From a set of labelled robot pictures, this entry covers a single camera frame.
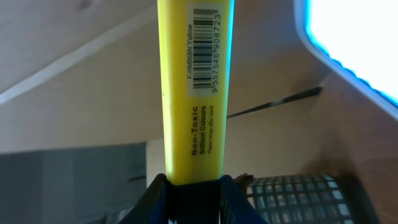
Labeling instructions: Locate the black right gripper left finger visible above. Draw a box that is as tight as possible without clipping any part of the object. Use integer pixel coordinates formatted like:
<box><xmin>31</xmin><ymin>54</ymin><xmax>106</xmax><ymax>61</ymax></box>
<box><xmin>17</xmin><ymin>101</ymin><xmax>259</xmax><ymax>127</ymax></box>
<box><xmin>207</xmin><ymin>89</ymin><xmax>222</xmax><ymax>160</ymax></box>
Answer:
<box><xmin>118</xmin><ymin>174</ymin><xmax>170</xmax><ymax>224</ymax></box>

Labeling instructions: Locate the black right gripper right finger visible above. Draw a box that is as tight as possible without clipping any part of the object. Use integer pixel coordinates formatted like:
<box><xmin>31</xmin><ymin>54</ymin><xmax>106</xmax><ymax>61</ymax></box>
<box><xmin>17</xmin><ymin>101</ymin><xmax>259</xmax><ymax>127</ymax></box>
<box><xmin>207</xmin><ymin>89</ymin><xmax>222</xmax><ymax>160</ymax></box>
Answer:
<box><xmin>220</xmin><ymin>174</ymin><xmax>267</xmax><ymax>224</ymax></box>

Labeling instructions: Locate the yellow highlighter pen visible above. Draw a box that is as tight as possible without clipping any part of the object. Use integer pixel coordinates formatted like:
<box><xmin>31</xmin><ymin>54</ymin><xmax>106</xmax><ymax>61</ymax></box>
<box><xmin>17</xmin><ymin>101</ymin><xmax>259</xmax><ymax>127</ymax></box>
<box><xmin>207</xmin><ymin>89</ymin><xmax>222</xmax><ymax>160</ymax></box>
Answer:
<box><xmin>157</xmin><ymin>0</ymin><xmax>236</xmax><ymax>224</ymax></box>

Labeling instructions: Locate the white barcode scanner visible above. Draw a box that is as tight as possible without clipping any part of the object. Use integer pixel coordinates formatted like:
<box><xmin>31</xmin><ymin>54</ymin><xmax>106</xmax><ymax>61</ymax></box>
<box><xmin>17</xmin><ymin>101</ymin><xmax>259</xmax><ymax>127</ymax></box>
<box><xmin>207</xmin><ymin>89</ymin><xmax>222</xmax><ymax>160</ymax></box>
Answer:
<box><xmin>293</xmin><ymin>0</ymin><xmax>397</xmax><ymax>118</ymax></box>

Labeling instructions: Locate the grey plastic shopping basket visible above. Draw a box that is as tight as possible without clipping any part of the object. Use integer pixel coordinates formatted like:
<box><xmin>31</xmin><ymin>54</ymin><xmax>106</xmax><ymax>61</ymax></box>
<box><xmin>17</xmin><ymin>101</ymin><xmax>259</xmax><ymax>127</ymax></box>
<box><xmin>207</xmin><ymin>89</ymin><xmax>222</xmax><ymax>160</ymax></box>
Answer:
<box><xmin>235</xmin><ymin>174</ymin><xmax>380</xmax><ymax>224</ymax></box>

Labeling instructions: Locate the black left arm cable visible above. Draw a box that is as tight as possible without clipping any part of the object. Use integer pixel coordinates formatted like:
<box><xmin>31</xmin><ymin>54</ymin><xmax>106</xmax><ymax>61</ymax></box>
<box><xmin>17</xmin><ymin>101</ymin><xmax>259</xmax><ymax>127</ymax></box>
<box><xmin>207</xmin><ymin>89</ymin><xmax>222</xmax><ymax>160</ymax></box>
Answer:
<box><xmin>226</xmin><ymin>86</ymin><xmax>323</xmax><ymax>119</ymax></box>

